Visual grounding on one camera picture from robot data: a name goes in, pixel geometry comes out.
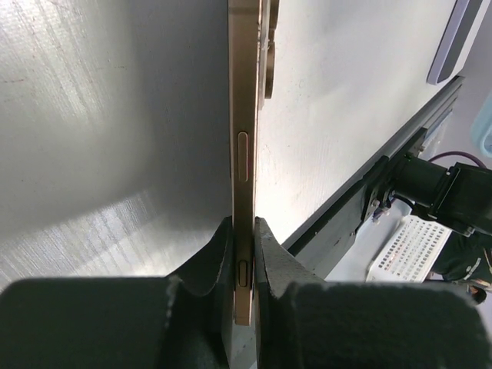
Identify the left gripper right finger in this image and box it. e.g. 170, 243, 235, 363
254, 218, 485, 368

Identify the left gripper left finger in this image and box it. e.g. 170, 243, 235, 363
1, 218, 234, 368

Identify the right white cable duct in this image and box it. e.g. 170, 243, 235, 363
366, 215, 452, 283

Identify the phone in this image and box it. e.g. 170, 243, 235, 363
427, 0, 483, 85
470, 93, 492, 158

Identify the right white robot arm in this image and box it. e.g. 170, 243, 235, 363
393, 157, 491, 304

